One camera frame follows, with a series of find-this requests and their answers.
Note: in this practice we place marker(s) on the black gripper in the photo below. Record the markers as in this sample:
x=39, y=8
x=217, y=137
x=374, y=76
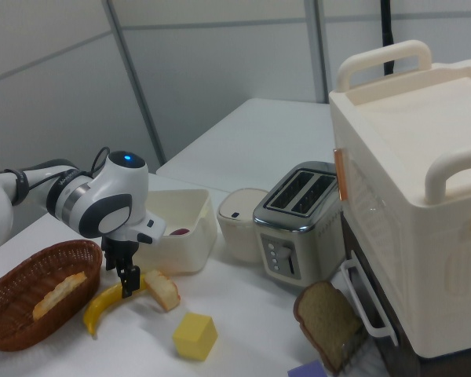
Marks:
x=121, y=251

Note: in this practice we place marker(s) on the yellow banana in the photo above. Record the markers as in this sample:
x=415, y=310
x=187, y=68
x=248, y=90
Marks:
x=102, y=302

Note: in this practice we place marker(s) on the white plastic container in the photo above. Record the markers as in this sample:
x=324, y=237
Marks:
x=188, y=251

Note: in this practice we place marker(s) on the orange crusted cake slice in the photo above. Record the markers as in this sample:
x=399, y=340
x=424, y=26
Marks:
x=163, y=290

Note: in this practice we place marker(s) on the long yellow bread loaf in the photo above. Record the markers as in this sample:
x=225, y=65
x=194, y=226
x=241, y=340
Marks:
x=59, y=294

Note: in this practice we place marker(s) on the red apple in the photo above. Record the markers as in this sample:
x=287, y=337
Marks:
x=180, y=231

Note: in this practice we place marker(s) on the yellow foam cube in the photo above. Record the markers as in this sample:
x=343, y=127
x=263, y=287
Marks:
x=194, y=337

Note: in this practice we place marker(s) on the brown wicker basket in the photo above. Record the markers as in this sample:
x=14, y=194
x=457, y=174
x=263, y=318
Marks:
x=15, y=334

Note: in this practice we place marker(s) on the small cream lidded bin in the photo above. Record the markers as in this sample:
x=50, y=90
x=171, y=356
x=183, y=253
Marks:
x=237, y=228

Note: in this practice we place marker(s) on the cream chrome toaster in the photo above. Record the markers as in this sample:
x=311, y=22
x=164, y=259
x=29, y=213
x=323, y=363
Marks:
x=298, y=235

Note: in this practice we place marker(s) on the purple foam cube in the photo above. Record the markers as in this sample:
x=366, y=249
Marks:
x=306, y=370

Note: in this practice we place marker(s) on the brown bread slice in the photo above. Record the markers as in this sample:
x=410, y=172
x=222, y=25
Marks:
x=326, y=318

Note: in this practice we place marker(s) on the black pole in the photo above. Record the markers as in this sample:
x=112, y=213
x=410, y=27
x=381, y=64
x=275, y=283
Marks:
x=388, y=35

